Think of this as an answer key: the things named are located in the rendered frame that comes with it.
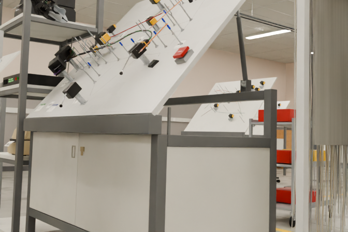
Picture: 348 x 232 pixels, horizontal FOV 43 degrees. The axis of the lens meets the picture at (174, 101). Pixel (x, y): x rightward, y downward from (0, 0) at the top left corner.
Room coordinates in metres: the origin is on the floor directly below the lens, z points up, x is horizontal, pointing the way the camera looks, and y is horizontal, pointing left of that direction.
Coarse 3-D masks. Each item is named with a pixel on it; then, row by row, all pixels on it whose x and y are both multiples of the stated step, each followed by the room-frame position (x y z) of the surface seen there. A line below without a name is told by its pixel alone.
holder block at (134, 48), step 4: (136, 44) 1.79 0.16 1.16; (140, 44) 1.76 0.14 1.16; (132, 48) 1.78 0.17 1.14; (136, 48) 1.76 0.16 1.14; (140, 48) 1.77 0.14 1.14; (144, 48) 1.78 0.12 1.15; (128, 52) 1.79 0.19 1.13; (132, 52) 1.76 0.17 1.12; (136, 52) 1.76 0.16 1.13; (140, 52) 1.77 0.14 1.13; (132, 56) 1.80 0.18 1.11; (136, 56) 1.77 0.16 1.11
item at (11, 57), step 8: (8, 56) 4.82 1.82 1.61; (16, 56) 4.64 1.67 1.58; (0, 64) 4.78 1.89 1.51; (0, 112) 4.59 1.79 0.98; (0, 120) 4.58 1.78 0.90; (0, 128) 4.57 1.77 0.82; (0, 136) 4.56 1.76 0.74; (0, 144) 4.57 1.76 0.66; (0, 168) 4.58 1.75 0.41; (0, 176) 4.58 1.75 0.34; (0, 184) 4.58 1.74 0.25; (0, 192) 4.58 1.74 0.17; (0, 200) 4.59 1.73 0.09
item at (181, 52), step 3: (180, 48) 1.61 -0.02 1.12; (183, 48) 1.59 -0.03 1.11; (186, 48) 1.58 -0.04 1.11; (189, 48) 1.58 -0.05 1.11; (177, 51) 1.60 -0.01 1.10; (180, 51) 1.59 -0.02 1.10; (183, 51) 1.57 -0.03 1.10; (186, 51) 1.58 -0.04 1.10; (174, 54) 1.60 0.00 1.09; (177, 54) 1.58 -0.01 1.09; (180, 54) 1.56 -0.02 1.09; (183, 54) 1.57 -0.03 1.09; (174, 57) 1.60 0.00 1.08; (177, 57) 1.59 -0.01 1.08; (180, 57) 1.59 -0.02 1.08
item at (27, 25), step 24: (24, 0) 2.42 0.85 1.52; (0, 24) 2.86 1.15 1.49; (24, 24) 2.41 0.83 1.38; (48, 24) 2.63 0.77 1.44; (72, 24) 2.59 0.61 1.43; (96, 24) 2.70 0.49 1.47; (24, 48) 2.41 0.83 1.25; (24, 72) 2.42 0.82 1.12; (0, 96) 2.88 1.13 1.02; (24, 96) 2.42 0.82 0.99; (24, 216) 2.97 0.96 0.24
